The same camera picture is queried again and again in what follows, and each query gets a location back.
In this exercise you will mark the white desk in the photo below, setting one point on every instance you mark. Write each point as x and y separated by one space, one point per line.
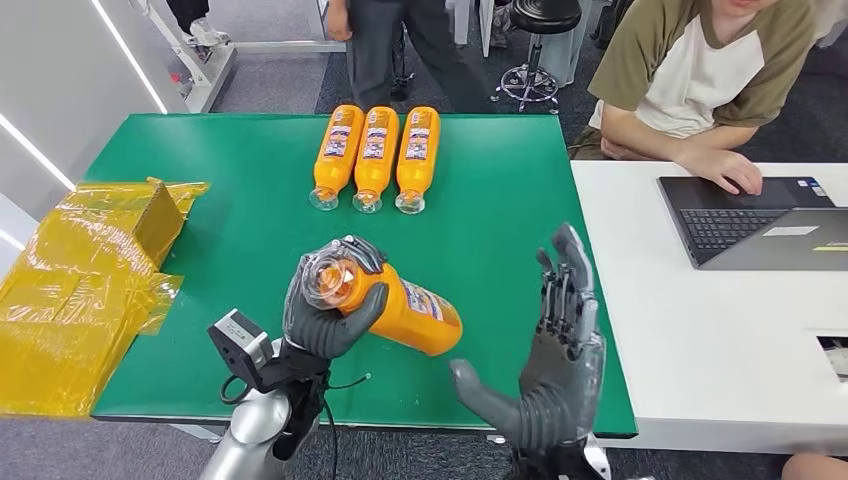
696 318

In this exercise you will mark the orange bottle with clear cap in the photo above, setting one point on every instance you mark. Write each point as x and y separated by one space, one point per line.
411 318
338 144
376 147
417 147

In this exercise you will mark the person's right hand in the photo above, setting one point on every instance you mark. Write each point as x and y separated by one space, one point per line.
725 169

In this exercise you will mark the dark grey laptop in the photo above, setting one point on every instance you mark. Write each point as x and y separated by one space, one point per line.
722 225

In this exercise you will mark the yellow film wrapped cardboard box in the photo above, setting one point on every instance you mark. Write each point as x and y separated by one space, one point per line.
79 298

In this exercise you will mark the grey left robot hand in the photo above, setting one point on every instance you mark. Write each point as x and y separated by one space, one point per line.
324 331

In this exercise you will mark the person's hand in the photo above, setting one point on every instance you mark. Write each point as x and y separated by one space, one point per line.
725 169
616 150

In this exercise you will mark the white metal frame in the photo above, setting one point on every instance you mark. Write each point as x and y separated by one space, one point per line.
212 79

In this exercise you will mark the person's left hand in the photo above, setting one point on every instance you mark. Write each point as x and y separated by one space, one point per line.
616 150

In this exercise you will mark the standing person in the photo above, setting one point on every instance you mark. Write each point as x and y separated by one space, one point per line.
378 53

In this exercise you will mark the seated person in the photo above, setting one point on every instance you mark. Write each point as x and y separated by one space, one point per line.
696 66

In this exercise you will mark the black stool with chrome base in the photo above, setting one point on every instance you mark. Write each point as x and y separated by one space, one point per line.
546 14

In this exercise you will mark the person's knee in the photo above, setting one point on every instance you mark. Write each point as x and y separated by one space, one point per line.
815 469

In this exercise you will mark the black humanoid robot legs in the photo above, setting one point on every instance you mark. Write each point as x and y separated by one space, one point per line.
401 66

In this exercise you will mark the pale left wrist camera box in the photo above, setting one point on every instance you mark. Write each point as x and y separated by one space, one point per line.
235 341

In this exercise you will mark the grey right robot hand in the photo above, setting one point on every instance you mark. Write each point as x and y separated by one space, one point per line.
563 384

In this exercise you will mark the green table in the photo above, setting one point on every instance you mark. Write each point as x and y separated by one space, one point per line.
497 199

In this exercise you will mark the person with white shoes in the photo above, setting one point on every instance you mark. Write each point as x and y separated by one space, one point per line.
195 20

